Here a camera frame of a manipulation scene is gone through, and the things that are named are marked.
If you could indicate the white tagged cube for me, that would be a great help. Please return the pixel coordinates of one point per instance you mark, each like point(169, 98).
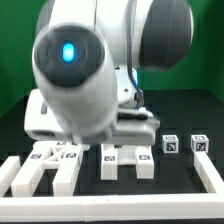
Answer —
point(170, 143)
point(199, 143)

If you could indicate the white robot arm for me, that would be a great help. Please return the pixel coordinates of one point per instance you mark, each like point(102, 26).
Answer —
point(83, 59)

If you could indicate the white U-shaped fence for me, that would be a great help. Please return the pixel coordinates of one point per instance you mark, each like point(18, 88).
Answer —
point(207, 205)

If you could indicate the white tagged cube left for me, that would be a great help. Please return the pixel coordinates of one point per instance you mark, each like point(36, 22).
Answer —
point(170, 143)

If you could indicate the white tagged cube right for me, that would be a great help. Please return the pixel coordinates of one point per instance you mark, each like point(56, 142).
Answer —
point(199, 143)

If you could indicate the white chair seat part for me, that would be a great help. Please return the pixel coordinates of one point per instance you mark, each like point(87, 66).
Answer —
point(125, 154)

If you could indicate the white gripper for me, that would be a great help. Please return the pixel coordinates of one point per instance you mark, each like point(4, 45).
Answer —
point(134, 127)

